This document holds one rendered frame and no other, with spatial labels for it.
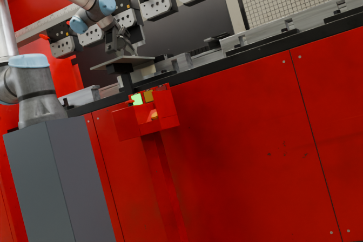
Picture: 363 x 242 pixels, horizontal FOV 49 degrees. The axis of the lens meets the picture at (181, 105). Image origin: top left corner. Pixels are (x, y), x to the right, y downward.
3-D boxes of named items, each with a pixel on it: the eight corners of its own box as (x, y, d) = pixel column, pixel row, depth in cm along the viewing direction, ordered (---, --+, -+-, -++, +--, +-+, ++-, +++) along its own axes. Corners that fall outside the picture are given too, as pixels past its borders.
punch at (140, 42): (127, 49, 197) (122, 31, 197) (129, 49, 198) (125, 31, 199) (144, 43, 192) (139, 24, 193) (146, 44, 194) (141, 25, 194)
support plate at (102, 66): (90, 70, 174) (89, 68, 174) (125, 69, 198) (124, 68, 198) (122, 58, 166) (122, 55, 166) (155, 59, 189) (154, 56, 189)
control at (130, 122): (118, 141, 157) (107, 97, 158) (139, 135, 172) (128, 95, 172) (162, 130, 149) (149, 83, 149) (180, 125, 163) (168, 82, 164)
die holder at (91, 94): (30, 125, 228) (26, 109, 229) (38, 123, 234) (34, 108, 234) (96, 103, 206) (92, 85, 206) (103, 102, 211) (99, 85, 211)
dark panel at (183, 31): (89, 112, 276) (74, 50, 277) (92, 111, 277) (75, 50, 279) (242, 63, 224) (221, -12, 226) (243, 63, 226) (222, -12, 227)
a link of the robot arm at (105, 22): (105, 17, 170) (91, 24, 173) (112, 26, 172) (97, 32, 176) (111, 8, 175) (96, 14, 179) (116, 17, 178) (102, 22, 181)
